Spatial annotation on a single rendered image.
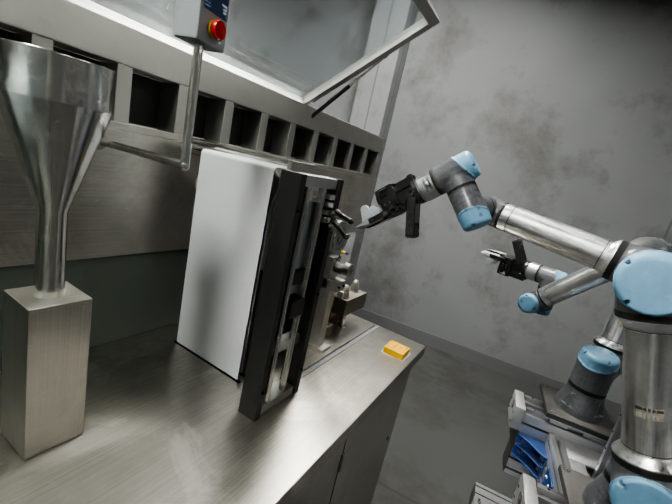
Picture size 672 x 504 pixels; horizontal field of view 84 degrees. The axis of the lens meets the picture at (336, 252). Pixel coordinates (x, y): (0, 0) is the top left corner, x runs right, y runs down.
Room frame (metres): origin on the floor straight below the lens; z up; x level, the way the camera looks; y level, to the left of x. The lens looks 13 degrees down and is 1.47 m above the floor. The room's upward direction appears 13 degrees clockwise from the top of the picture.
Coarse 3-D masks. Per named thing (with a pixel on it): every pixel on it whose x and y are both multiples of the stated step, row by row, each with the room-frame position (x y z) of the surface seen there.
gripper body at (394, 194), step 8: (408, 176) 1.04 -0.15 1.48; (392, 184) 1.05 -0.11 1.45; (400, 184) 1.06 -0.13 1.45; (408, 184) 1.03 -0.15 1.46; (376, 192) 1.06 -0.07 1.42; (384, 192) 1.06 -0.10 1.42; (392, 192) 1.03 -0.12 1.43; (400, 192) 1.05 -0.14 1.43; (408, 192) 1.04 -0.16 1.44; (416, 192) 1.00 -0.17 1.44; (384, 200) 1.05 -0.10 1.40; (392, 200) 1.03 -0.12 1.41; (400, 200) 1.04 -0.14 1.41; (424, 200) 1.01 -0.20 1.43; (384, 208) 1.05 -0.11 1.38; (392, 208) 1.03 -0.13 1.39; (400, 208) 1.02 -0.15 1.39; (392, 216) 1.06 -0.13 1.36
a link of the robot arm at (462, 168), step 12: (456, 156) 0.98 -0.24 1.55; (468, 156) 0.96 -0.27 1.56; (432, 168) 1.01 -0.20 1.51; (444, 168) 0.98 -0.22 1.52; (456, 168) 0.96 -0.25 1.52; (468, 168) 0.95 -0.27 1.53; (432, 180) 0.99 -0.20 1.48; (444, 180) 0.97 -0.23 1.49; (456, 180) 0.95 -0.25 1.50; (468, 180) 0.95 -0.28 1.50; (444, 192) 1.00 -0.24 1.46
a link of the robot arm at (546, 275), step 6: (540, 270) 1.51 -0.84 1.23; (546, 270) 1.49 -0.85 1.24; (552, 270) 1.49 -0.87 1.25; (558, 270) 1.49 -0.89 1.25; (540, 276) 1.50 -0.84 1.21; (546, 276) 1.48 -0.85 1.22; (552, 276) 1.47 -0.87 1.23; (558, 276) 1.46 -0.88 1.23; (564, 276) 1.45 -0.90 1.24; (540, 282) 1.50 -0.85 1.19; (546, 282) 1.47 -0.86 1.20
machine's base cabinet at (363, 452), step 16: (400, 384) 1.20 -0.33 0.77; (384, 400) 1.06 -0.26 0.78; (400, 400) 1.27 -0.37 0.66; (368, 416) 0.95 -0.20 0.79; (384, 416) 1.11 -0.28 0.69; (368, 432) 0.99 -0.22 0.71; (384, 432) 1.17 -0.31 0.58; (352, 448) 0.89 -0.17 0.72; (368, 448) 1.04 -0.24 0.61; (384, 448) 1.23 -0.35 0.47; (336, 464) 0.81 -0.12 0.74; (352, 464) 0.93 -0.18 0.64; (368, 464) 1.09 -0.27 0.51; (320, 480) 0.74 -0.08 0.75; (336, 480) 0.84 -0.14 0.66; (352, 480) 0.97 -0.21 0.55; (368, 480) 1.14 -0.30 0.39; (304, 496) 0.68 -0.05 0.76; (320, 496) 0.76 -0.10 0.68; (336, 496) 0.87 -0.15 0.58; (352, 496) 1.01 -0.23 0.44; (368, 496) 1.20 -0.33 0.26
